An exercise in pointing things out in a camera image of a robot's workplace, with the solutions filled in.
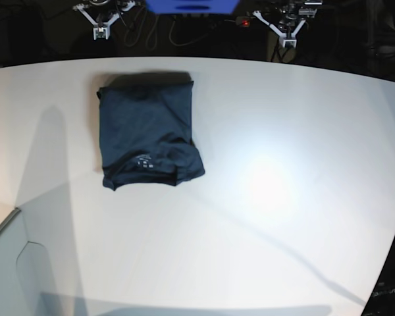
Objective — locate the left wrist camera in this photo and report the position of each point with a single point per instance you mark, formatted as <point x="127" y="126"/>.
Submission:
<point x="289" y="43"/>

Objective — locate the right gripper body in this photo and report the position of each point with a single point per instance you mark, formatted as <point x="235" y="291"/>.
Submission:
<point x="103" y="14"/>

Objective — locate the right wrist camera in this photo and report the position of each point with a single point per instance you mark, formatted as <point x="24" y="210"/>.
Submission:
<point x="101" y="33"/>

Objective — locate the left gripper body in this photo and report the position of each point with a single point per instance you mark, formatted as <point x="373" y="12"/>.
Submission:
<point x="287" y="19"/>

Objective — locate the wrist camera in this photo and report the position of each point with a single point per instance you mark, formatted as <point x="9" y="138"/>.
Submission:
<point x="289" y="43"/>
<point x="101" y="33"/>

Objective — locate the navy blue t-shirt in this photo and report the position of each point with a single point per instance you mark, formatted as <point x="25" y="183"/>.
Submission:
<point x="145" y="130"/>

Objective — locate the white power strip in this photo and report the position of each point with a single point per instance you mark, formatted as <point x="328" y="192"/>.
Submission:
<point x="247" y="21"/>

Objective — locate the blue plastic box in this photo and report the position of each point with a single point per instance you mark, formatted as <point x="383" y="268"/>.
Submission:
<point x="192" y="6"/>

